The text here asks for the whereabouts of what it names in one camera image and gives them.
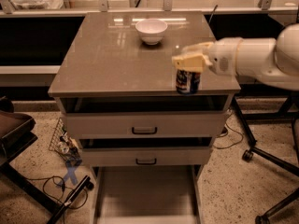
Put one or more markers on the white ceramic bowl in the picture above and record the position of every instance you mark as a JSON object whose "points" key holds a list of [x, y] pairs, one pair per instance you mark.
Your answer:
{"points": [[151, 31]]}

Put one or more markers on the wire mesh basket with items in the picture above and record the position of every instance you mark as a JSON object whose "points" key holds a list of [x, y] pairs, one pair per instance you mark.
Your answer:
{"points": [[62, 144]]}

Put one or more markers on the middle drawer with black handle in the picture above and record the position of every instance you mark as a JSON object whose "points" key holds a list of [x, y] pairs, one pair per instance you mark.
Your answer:
{"points": [[145, 156]]}

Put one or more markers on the top drawer with black handle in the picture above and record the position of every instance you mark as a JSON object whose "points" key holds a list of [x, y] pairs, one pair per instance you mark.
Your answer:
{"points": [[144, 125]]}

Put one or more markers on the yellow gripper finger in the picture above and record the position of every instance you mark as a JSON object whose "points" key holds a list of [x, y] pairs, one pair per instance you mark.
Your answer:
{"points": [[191, 62], [199, 47]]}

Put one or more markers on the pepsi can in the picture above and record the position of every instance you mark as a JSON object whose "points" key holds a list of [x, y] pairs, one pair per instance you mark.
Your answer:
{"points": [[187, 82]]}

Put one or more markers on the drawer with black handle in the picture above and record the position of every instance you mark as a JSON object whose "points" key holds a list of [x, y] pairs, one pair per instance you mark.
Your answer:
{"points": [[145, 156], [144, 125]]}

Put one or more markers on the black wheeled stand base right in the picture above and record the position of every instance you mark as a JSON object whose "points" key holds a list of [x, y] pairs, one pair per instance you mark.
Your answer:
{"points": [[282, 115]]}

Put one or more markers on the open bottom drawer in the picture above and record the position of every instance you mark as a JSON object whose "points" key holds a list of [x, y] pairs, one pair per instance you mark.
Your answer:
{"points": [[146, 195]]}

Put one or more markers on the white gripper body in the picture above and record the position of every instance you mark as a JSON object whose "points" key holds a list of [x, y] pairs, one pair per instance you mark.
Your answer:
{"points": [[223, 57]]}

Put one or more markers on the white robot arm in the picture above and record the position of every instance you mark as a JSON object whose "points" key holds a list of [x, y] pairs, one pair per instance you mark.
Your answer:
{"points": [[272, 61]]}

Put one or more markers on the grey drawer cabinet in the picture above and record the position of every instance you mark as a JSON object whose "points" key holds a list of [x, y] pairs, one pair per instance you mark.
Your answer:
{"points": [[108, 69]]}

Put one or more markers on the black stand leg left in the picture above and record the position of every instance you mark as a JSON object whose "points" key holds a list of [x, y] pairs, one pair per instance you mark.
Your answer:
{"points": [[84, 184]]}

